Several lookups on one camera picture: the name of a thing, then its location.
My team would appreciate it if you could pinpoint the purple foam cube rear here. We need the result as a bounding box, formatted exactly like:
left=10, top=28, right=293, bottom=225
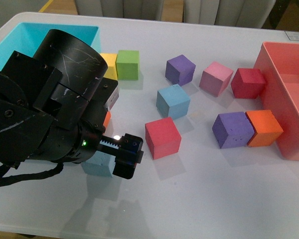
left=165, top=55, right=196, bottom=86

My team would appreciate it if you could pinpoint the turquoise plastic bin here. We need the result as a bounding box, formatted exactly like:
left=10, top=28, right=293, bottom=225
left=0, top=22, right=101, bottom=70

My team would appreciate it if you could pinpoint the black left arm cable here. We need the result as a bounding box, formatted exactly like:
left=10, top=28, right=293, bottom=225
left=0, top=161, right=65, bottom=187

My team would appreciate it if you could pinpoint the pink foam cube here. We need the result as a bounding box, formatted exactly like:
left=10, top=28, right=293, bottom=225
left=199, top=61, right=233, bottom=97

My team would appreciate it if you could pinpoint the grey armchair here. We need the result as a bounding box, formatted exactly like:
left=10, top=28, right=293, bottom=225
left=184, top=0, right=275, bottom=28
left=75, top=0, right=163, bottom=20

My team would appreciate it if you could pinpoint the pink plastic bin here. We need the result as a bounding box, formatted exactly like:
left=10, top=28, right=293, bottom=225
left=254, top=42, right=299, bottom=161

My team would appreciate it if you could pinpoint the light blue cube centre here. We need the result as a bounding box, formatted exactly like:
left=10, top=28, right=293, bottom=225
left=156, top=84, right=190, bottom=119

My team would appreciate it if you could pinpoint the yellow foam cube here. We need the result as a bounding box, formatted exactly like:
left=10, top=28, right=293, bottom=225
left=100, top=53, right=118, bottom=80

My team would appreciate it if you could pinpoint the dark red foam cube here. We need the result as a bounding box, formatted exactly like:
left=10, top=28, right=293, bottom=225
left=231, top=68, right=266, bottom=99

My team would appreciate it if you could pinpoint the right grey armchair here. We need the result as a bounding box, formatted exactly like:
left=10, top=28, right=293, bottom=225
left=184, top=0, right=275, bottom=28

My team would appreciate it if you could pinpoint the green foam cube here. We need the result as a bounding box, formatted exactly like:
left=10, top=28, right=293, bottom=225
left=116, top=50, right=140, bottom=80

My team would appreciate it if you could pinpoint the purple foam cube front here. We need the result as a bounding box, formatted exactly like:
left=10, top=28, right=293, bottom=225
left=212, top=112, right=255, bottom=149

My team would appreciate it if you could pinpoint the light blue cube front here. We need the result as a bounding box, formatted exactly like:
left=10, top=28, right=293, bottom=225
left=81, top=151, right=115, bottom=177

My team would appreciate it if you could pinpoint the purple foam cube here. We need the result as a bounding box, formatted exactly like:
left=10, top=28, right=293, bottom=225
left=165, top=55, right=196, bottom=86
left=212, top=112, right=255, bottom=149

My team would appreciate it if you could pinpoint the red foam cube centre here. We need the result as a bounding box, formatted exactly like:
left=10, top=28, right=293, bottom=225
left=145, top=117, right=181, bottom=160

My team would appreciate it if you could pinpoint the light blue cube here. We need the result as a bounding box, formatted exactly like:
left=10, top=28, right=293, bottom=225
left=81, top=151, right=115, bottom=177
left=156, top=84, right=190, bottom=119

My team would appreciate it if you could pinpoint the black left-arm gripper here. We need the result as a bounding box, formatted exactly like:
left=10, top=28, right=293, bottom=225
left=28, top=118, right=144, bottom=179

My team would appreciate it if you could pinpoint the orange cube near pink bin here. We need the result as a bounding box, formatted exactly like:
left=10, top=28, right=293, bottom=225
left=245, top=110, right=284, bottom=147

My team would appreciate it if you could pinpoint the orange cube near turquoise bin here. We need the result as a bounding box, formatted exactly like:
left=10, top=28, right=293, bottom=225
left=103, top=112, right=112, bottom=128

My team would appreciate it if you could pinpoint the left grey armchair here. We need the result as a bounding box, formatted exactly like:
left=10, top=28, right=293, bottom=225
left=75, top=0, right=163, bottom=20

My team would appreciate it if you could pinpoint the table label sticker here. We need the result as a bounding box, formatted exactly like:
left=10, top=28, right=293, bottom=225
left=285, top=31, right=299, bottom=41

